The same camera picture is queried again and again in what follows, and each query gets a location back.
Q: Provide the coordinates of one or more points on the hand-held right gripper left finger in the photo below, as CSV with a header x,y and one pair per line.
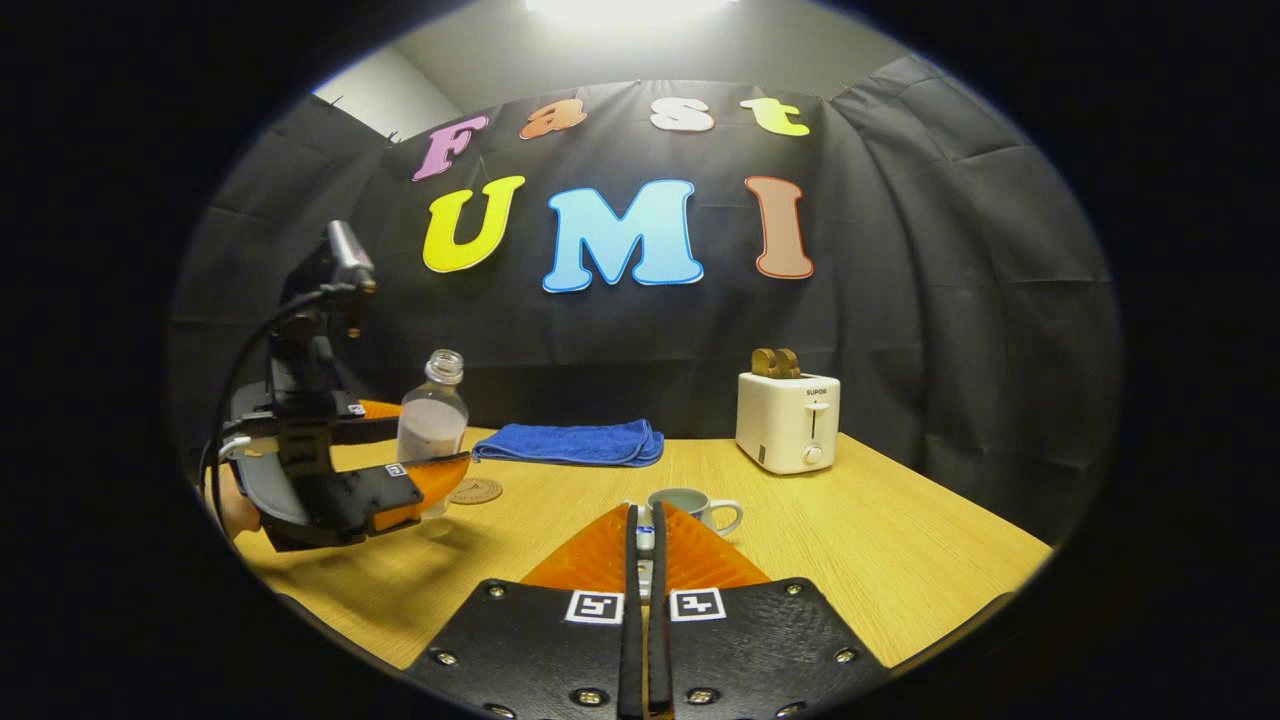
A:
x,y
630,660

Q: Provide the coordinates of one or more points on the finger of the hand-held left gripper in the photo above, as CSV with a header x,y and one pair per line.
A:
x,y
365,430
370,495

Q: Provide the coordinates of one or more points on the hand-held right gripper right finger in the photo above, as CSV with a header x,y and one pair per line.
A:
x,y
660,660

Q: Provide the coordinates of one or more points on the clear plastic water bottle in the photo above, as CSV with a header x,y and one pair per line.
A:
x,y
432,420

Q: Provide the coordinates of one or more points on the round brown coaster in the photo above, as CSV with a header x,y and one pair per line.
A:
x,y
480,491

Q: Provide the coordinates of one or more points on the white blue teacup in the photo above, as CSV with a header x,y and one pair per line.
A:
x,y
700,505

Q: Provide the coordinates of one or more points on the blue folded towel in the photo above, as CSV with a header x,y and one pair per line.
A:
x,y
570,443

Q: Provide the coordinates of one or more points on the white toaster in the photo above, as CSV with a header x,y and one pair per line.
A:
x,y
785,425

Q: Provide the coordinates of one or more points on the brown toast slice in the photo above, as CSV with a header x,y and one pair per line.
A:
x,y
788,363
763,363

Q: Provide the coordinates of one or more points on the black backdrop cloth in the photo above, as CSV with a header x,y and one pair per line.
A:
x,y
950,300

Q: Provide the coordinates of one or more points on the ceiling light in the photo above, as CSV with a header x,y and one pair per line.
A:
x,y
630,8

